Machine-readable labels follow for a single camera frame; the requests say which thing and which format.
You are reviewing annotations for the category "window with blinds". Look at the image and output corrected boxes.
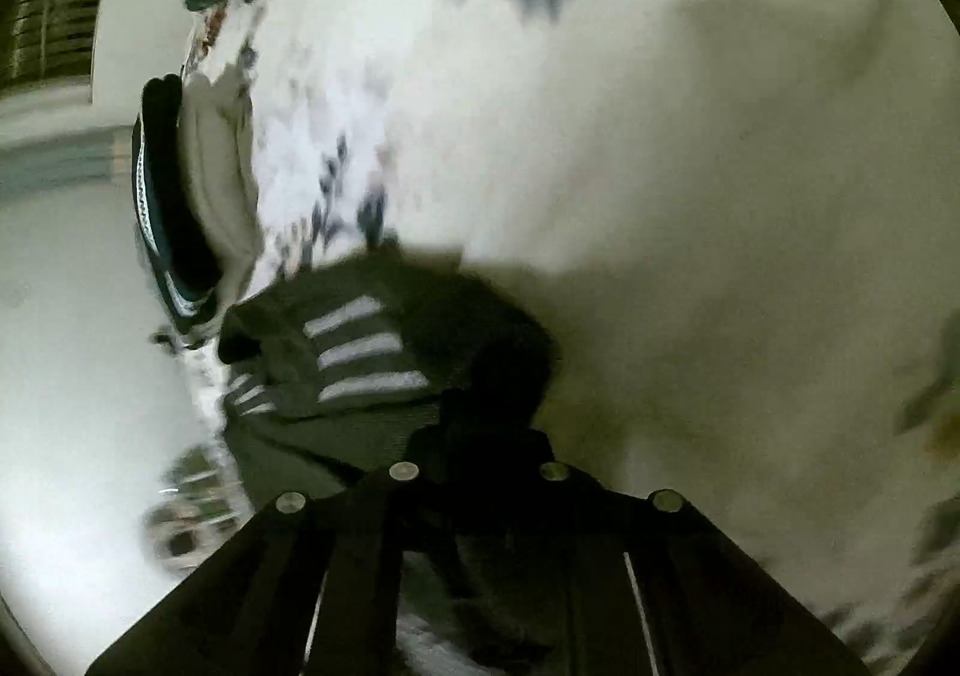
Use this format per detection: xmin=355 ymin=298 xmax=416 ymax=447
xmin=0 ymin=0 xmax=110 ymax=93

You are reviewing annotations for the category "floral printed bed sheet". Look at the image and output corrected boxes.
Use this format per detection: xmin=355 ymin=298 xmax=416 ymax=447
xmin=172 ymin=0 xmax=960 ymax=676

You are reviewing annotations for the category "dark white-striped garment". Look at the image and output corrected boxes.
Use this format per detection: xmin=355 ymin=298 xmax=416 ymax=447
xmin=216 ymin=242 xmax=571 ymax=676

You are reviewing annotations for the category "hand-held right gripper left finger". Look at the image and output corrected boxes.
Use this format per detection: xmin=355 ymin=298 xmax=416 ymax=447
xmin=85 ymin=430 xmax=481 ymax=676

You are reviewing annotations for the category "folded cream garment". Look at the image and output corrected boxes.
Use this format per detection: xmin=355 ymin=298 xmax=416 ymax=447
xmin=177 ymin=70 xmax=262 ymax=317

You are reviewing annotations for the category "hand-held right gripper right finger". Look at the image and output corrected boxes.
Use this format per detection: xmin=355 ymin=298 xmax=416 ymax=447
xmin=480 ymin=427 xmax=875 ymax=676

